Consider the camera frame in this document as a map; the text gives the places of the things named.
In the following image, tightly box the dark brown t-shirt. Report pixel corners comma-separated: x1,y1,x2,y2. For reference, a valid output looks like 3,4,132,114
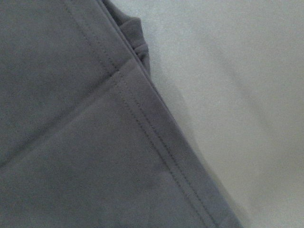
0,0,241,228

